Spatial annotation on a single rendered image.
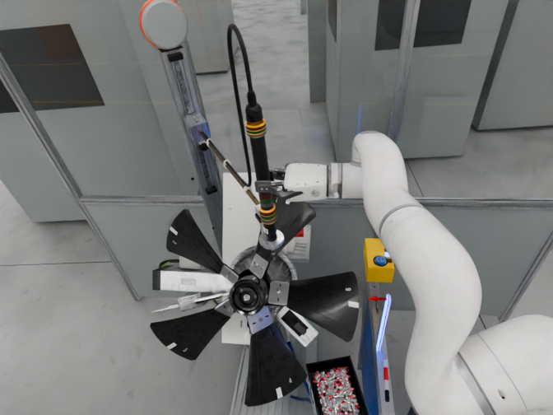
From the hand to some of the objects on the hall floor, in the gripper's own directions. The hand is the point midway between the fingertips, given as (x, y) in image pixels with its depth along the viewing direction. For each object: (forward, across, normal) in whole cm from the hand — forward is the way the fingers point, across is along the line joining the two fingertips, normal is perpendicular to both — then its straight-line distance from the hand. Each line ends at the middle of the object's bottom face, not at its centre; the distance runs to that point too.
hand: (264, 180), depth 84 cm
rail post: (-36, -33, +164) cm, 171 cm away
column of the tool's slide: (+41, -59, +164) cm, 179 cm away
